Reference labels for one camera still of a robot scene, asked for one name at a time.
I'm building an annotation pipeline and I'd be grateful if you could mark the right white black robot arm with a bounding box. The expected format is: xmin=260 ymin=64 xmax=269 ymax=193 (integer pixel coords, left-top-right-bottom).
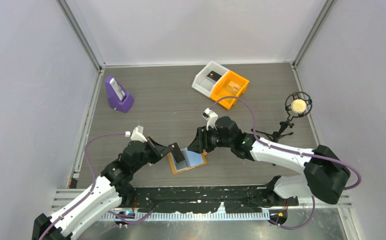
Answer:
xmin=187 ymin=116 xmax=351 ymax=205

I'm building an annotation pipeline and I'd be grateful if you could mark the purple stand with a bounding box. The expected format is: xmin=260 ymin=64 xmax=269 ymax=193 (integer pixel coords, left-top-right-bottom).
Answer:
xmin=105 ymin=76 xmax=134 ymax=113

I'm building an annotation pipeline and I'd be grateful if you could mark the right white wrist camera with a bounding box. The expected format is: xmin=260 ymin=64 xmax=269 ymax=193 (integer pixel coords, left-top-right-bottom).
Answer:
xmin=202 ymin=108 xmax=218 ymax=131

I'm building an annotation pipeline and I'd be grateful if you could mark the black card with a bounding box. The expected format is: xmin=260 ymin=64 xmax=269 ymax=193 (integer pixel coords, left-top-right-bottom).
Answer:
xmin=206 ymin=71 xmax=222 ymax=82
xmin=168 ymin=142 xmax=185 ymax=164

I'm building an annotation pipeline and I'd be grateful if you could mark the black card in white bin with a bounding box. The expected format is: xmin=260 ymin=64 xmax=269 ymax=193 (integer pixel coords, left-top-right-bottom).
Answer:
xmin=206 ymin=71 xmax=222 ymax=82

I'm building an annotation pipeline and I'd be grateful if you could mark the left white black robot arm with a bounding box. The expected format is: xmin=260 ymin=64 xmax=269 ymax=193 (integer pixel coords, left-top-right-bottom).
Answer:
xmin=31 ymin=137 xmax=171 ymax=240

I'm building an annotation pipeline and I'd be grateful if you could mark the clear card in orange bin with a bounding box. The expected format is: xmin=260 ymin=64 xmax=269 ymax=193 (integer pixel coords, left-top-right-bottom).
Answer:
xmin=226 ymin=81 xmax=242 ymax=95

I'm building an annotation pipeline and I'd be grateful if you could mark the aluminium frame rail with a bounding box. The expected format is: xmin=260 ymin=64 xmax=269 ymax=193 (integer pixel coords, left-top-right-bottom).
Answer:
xmin=50 ymin=189 xmax=353 ymax=222

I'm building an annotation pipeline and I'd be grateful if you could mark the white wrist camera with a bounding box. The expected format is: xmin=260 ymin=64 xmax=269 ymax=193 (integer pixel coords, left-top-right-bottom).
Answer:
xmin=202 ymin=108 xmax=218 ymax=131
xmin=125 ymin=125 xmax=147 ymax=143

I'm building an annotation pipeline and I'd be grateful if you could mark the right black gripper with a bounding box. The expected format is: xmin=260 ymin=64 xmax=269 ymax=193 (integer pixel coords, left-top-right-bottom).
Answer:
xmin=188 ymin=124 xmax=234 ymax=154

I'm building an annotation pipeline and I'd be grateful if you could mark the white plastic bin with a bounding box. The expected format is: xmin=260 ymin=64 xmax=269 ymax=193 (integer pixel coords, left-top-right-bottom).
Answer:
xmin=191 ymin=61 xmax=229 ymax=98

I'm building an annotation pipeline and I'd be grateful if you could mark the white card in purple stand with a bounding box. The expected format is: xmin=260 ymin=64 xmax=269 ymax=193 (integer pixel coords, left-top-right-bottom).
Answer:
xmin=109 ymin=78 xmax=125 ymax=101

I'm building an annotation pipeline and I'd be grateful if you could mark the orange card holder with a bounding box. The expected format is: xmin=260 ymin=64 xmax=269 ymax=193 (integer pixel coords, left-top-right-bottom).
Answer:
xmin=168 ymin=147 xmax=207 ymax=175

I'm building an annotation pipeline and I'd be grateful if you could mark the microphone with shock mount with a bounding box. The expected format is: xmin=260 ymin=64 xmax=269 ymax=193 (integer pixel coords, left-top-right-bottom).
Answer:
xmin=285 ymin=91 xmax=313 ymax=119

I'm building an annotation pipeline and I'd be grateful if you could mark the orange plastic bin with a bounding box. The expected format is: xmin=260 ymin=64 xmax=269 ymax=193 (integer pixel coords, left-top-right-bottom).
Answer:
xmin=210 ymin=70 xmax=250 ymax=102

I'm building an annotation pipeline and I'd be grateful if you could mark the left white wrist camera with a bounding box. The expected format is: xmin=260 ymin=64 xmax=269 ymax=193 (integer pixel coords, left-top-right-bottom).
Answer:
xmin=125 ymin=125 xmax=147 ymax=143

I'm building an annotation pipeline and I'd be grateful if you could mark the black microphone tripod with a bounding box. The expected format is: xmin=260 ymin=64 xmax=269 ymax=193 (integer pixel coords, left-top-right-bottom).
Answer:
xmin=250 ymin=114 xmax=296 ymax=167

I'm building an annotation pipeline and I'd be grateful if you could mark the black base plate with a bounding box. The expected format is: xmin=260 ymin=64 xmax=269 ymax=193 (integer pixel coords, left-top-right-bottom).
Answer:
xmin=119 ymin=185 xmax=299 ymax=214

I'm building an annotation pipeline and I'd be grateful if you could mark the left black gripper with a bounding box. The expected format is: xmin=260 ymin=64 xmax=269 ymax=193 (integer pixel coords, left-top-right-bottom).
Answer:
xmin=132 ymin=136 xmax=171 ymax=173

